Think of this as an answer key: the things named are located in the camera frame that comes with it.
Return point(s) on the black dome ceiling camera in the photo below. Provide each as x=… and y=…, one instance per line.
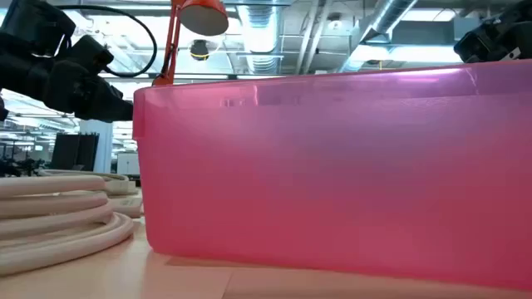
x=199, y=50

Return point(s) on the red translucent plastic bin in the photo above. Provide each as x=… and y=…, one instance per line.
x=332, y=166

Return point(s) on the black office cabinet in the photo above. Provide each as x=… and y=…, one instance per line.
x=75, y=151

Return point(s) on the silver slanted air duct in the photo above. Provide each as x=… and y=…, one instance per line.
x=386, y=16

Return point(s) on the white office cabinet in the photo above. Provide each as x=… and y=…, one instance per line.
x=126, y=164

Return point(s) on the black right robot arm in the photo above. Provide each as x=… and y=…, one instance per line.
x=519, y=10

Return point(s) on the red desk lamp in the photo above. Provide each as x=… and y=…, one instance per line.
x=203, y=16

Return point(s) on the silver round air duct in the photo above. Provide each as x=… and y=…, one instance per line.
x=259, y=37

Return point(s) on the distant office workstations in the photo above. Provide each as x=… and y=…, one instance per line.
x=21, y=164

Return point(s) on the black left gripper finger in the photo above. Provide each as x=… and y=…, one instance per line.
x=106, y=106

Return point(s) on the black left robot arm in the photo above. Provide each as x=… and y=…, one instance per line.
x=33, y=25

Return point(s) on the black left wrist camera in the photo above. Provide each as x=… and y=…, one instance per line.
x=89, y=54

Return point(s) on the white round pillar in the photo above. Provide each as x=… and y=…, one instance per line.
x=101, y=145

